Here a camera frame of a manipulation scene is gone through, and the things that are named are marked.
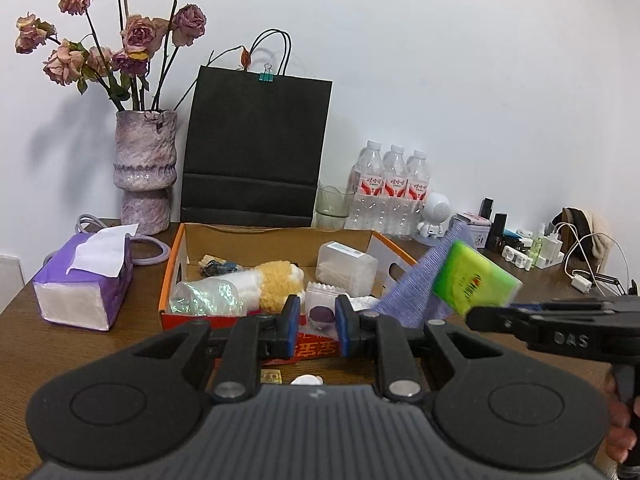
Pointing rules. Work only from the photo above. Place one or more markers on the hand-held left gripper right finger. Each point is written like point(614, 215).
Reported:
point(345, 327)

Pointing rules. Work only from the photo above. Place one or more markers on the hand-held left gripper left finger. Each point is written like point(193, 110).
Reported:
point(292, 327)

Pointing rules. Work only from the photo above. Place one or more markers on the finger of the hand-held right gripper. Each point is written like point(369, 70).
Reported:
point(500, 322)

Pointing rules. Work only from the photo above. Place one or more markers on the small clear zip bag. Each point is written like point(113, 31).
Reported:
point(320, 310)

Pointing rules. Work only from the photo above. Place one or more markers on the white tissue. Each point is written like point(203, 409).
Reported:
point(365, 304)

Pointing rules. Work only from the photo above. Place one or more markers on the white and yellow plush sheep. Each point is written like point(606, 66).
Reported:
point(272, 285)

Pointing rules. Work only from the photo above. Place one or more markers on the green tissue pack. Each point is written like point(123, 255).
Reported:
point(470, 280)

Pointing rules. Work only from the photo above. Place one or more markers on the clear cotton swab box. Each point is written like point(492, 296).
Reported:
point(345, 270)

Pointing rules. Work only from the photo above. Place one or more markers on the purple cloth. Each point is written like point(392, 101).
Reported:
point(415, 290)

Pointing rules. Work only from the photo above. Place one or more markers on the red cardboard box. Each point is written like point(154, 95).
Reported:
point(280, 245)

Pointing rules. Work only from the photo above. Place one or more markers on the clear plastic bag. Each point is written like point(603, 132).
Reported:
point(205, 297)

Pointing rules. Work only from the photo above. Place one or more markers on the blue and white snack packet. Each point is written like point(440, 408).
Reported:
point(217, 266)

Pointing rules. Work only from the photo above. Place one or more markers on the person's right hand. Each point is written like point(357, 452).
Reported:
point(619, 440)

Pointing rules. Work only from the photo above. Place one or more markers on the small gold packet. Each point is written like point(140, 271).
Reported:
point(270, 376)

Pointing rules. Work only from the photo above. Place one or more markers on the green spray bottle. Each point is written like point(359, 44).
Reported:
point(537, 245)

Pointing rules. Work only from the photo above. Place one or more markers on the teal flat item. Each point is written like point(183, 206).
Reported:
point(512, 235)

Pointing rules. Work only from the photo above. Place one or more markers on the white charger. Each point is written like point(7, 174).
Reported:
point(551, 250)

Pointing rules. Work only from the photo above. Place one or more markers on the tall black box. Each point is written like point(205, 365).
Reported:
point(497, 232)

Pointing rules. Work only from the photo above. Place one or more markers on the printed tin box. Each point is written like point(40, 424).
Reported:
point(475, 227)

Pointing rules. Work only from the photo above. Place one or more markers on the brown and beige cloth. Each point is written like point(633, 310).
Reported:
point(595, 240)

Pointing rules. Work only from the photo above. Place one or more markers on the small black box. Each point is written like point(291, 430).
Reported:
point(487, 207)

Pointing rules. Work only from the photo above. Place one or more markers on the glass cup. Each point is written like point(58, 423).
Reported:
point(332, 207)

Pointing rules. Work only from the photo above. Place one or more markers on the white robot speaker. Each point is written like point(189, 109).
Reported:
point(435, 212)

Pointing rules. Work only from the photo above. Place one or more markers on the red label water bottle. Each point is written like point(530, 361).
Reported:
point(395, 190)
point(367, 190)
point(419, 192)

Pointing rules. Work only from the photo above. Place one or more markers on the black paper bag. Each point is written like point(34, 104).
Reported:
point(255, 150)

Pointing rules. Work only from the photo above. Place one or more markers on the purple tissue box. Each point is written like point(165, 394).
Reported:
point(85, 305)

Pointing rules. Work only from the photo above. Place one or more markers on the mottled purple ceramic vase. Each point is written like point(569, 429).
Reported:
point(145, 170)

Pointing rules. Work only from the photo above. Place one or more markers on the green binder clip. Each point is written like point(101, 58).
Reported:
point(266, 76)

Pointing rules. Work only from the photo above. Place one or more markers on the small orange charm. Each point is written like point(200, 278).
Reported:
point(244, 58)

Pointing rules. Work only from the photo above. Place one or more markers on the dried pink roses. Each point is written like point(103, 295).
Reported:
point(137, 32)

